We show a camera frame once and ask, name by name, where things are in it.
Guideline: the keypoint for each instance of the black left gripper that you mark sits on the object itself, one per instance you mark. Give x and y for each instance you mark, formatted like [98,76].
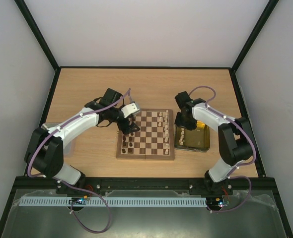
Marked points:
[121,127]

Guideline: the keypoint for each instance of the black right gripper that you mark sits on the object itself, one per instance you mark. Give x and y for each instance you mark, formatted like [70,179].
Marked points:
[184,121]

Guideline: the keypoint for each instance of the wooden folding chess board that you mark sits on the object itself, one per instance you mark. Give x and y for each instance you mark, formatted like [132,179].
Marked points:
[153,138]

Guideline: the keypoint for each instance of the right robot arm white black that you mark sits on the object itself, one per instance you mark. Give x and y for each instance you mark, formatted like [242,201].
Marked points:
[235,143]

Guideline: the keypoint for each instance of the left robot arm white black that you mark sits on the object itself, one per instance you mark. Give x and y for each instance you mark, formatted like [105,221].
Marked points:
[45,153]

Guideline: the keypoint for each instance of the gold metal tray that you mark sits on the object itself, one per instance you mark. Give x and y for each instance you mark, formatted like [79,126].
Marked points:
[197,140]

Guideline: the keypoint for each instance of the clear plastic container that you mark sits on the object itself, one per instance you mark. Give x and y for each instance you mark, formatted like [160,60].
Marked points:
[69,149]

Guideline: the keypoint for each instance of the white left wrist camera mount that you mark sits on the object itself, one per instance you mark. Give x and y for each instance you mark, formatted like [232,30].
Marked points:
[130,110]

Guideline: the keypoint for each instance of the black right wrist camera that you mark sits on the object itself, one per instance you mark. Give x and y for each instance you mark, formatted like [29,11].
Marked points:
[182,98]

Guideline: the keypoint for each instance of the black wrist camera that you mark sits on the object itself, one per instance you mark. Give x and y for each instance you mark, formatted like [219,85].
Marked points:
[110,97]
[182,98]

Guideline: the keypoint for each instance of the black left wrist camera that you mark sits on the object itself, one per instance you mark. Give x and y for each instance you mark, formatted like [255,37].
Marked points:
[110,97]

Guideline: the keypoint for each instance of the grey slotted cable duct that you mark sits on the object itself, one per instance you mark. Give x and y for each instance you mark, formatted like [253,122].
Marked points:
[39,201]

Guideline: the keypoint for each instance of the black frame rail front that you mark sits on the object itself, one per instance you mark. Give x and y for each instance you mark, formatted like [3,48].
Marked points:
[194,186]

